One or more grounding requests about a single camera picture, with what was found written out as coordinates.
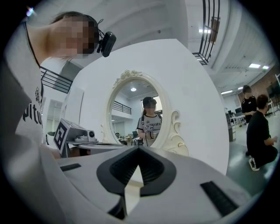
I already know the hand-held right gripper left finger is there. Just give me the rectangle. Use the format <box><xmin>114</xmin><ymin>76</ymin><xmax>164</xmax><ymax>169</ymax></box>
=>
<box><xmin>56</xmin><ymin>145</ymin><xmax>139</xmax><ymax>221</ymax></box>

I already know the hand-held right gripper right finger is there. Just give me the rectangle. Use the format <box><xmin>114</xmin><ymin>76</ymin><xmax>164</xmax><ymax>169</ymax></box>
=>
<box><xmin>128</xmin><ymin>145</ymin><xmax>261</xmax><ymax>224</ymax></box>

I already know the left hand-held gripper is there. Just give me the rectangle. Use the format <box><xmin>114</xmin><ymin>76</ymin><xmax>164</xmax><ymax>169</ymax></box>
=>
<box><xmin>53</xmin><ymin>118</ymin><xmax>132</xmax><ymax>158</ymax></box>

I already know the person's left hand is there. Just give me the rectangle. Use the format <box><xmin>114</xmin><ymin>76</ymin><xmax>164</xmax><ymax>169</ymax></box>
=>
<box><xmin>69</xmin><ymin>146</ymin><xmax>91</xmax><ymax>157</ymax></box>

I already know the white office cabinet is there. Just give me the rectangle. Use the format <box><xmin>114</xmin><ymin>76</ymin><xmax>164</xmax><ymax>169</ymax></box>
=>
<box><xmin>225</xmin><ymin>109</ymin><xmax>237</xmax><ymax>142</ymax></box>

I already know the black mezzanine railing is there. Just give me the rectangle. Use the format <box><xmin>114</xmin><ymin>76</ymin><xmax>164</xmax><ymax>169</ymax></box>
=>
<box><xmin>192</xmin><ymin>0</ymin><xmax>221</xmax><ymax>66</ymax></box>
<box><xmin>39</xmin><ymin>65</ymin><xmax>74</xmax><ymax>95</ymax></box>

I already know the white partition panel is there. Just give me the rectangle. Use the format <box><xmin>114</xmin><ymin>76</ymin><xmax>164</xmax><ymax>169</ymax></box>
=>
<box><xmin>64</xmin><ymin>38</ymin><xmax>230</xmax><ymax>175</ymax></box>

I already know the person's grey printed shirt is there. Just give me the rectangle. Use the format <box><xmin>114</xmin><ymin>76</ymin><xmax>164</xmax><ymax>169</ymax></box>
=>
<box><xmin>4</xmin><ymin>21</ymin><xmax>48</xmax><ymax>149</ymax></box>

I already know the person's head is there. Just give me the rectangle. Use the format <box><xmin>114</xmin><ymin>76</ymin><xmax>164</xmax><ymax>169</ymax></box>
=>
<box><xmin>26</xmin><ymin>12</ymin><xmax>100</xmax><ymax>60</ymax></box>

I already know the white shelving rack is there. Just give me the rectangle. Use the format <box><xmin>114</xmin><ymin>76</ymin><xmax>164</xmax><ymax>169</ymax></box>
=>
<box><xmin>274</xmin><ymin>73</ymin><xmax>280</xmax><ymax>116</ymax></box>

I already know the oval mirror with white frame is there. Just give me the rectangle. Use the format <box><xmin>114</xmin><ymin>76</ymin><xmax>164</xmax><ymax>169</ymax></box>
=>
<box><xmin>99</xmin><ymin>69</ymin><xmax>190</xmax><ymax>157</ymax></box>

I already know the black head-worn camera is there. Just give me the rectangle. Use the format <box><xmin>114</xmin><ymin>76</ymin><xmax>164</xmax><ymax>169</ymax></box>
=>
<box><xmin>96</xmin><ymin>31</ymin><xmax>117</xmax><ymax>58</ymax></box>

